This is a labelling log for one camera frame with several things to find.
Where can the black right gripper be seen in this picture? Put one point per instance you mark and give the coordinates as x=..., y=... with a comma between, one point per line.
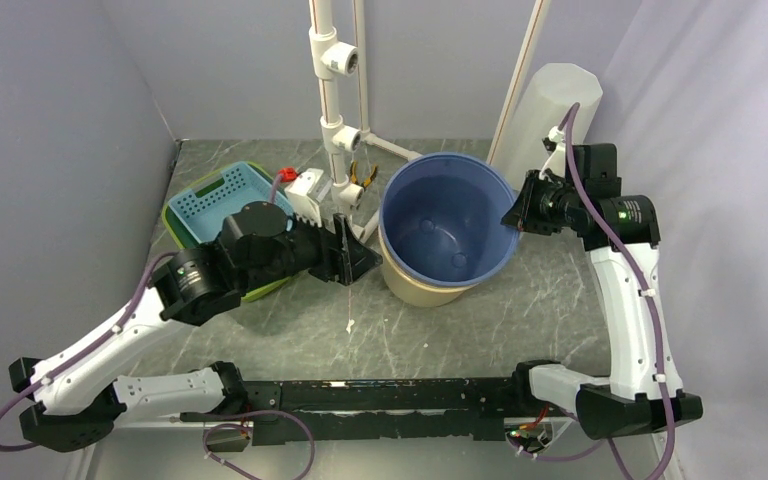
x=522, y=214

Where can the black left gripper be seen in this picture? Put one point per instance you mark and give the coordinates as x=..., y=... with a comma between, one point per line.
x=356, y=257

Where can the blue and cream bucket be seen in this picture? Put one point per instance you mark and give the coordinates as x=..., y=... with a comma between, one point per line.
x=440, y=219

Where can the white octagonal plastic container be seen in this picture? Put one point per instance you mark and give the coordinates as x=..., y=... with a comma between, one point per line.
x=550, y=93

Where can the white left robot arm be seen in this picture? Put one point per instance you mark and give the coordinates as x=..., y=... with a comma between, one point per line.
x=80, y=395

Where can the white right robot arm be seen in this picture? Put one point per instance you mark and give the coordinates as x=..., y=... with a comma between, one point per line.
x=643, y=393

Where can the cream yellow outer bucket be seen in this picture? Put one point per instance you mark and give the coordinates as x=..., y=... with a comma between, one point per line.
x=413, y=291

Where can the teal perforated plastic basket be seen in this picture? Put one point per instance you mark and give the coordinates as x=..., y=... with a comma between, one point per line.
x=225, y=199

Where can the black base bar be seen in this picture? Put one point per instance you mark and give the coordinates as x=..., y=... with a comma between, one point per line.
x=482, y=409

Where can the green plastic tray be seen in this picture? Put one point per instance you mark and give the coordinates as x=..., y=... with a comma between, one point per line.
x=185, y=232

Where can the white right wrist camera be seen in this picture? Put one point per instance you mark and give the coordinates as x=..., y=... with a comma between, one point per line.
x=555, y=145

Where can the yellow handled pliers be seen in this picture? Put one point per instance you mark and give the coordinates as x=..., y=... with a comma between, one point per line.
x=363, y=181

